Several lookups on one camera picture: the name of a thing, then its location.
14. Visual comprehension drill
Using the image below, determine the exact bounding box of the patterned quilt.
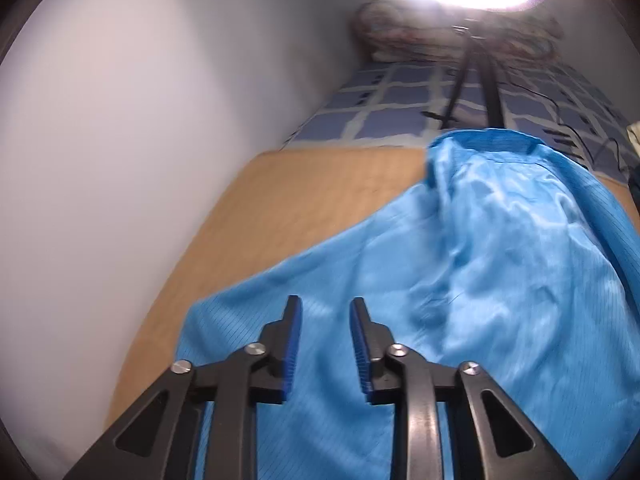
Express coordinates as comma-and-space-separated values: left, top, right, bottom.
352, 0, 563, 63

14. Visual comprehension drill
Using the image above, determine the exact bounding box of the blue checked bedsheet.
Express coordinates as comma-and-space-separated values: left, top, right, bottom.
282, 60, 640, 186

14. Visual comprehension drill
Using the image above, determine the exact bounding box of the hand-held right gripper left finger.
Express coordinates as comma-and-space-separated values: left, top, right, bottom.
62, 295, 304, 480

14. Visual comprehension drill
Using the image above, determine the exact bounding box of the tan mat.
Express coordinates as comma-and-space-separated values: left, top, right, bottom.
102, 147, 640, 431

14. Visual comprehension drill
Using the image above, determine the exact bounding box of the thin black cable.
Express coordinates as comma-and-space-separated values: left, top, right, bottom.
500, 82, 628, 173

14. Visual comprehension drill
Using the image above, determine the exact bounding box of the blue work coat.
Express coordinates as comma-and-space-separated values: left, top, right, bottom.
175, 129, 640, 480

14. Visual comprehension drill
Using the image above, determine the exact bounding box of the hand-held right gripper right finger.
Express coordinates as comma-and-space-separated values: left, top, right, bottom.
349, 297, 581, 480

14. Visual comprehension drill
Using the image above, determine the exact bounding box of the black tripod stand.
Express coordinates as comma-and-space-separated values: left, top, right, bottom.
422, 25, 506, 128

